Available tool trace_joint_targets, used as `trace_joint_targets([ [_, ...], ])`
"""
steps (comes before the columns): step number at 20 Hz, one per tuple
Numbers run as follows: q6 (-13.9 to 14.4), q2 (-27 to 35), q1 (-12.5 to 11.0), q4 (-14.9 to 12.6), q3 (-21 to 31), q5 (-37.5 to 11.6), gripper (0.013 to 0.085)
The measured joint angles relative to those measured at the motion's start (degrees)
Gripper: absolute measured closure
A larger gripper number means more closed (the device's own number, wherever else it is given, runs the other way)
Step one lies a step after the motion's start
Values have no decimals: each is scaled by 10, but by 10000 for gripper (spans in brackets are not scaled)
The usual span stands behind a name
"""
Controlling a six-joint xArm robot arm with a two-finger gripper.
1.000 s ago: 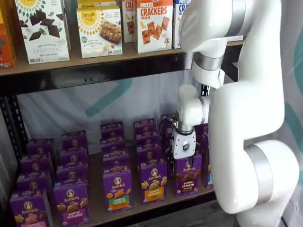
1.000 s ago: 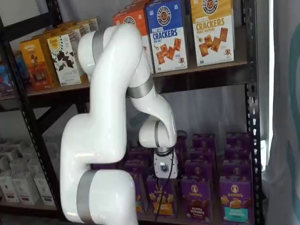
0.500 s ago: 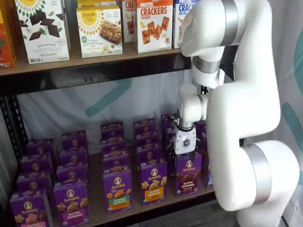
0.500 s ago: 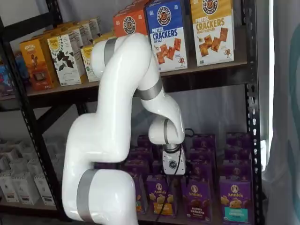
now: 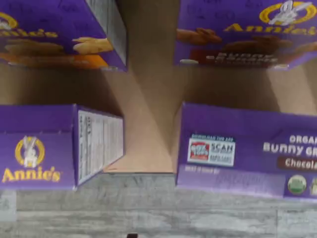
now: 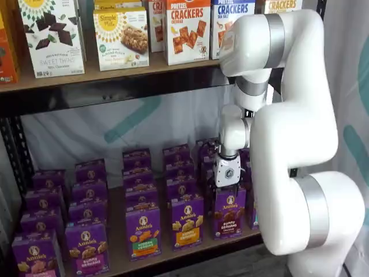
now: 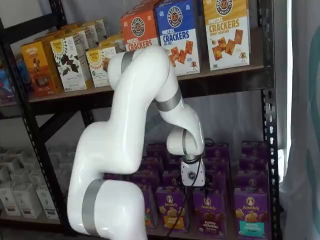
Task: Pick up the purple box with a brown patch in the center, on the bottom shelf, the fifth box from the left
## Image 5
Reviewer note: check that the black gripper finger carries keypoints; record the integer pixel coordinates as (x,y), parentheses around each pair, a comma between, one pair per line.
(132,235)

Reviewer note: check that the purple Annie's box yellow label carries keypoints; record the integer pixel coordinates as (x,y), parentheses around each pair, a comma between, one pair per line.
(49,19)
(37,153)

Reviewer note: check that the brown wooden shelf board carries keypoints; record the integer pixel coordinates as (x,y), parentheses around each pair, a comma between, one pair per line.
(151,99)

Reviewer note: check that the purple Annie's box brown label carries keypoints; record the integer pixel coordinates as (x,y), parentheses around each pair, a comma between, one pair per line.
(223,15)
(247,153)

